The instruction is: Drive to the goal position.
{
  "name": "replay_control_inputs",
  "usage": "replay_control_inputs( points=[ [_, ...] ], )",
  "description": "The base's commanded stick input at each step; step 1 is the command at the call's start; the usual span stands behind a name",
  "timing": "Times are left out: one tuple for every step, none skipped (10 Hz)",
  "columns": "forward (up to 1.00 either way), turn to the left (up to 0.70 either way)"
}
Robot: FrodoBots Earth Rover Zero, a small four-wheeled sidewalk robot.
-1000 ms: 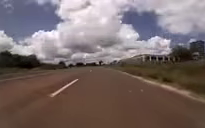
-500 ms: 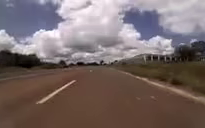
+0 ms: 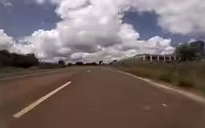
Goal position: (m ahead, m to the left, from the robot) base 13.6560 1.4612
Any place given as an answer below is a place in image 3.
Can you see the pale road edge strip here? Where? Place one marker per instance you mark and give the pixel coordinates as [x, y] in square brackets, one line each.
[163, 86]

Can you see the low pale building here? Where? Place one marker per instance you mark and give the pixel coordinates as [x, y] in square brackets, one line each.
[155, 58]

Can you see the grass verge with pale track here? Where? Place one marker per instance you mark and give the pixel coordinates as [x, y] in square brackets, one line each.
[13, 71]

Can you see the white dashed centre line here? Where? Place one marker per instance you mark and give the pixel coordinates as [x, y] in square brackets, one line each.
[43, 98]

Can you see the dark clump of trees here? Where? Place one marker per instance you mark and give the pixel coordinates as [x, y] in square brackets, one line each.
[13, 59]

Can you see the dry grass verge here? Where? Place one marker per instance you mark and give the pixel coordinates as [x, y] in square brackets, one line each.
[176, 73]

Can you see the reddish brown asphalt road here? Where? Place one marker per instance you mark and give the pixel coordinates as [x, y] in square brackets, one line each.
[103, 96]

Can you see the distant row of trees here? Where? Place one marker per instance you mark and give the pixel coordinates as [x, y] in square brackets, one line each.
[78, 62]

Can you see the tall dark building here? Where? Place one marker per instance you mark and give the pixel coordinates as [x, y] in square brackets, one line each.
[199, 49]

